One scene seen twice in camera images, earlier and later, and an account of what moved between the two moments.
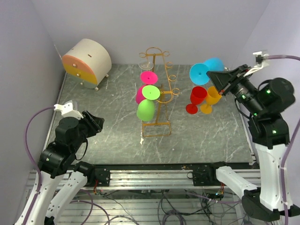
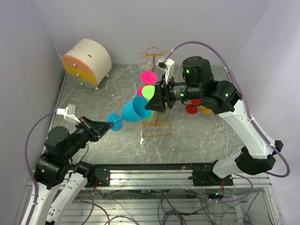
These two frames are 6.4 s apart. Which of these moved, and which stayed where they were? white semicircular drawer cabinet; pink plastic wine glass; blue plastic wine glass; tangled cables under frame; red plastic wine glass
Moved: blue plastic wine glass
Stayed: red plastic wine glass; pink plastic wine glass; white semicircular drawer cabinet; tangled cables under frame
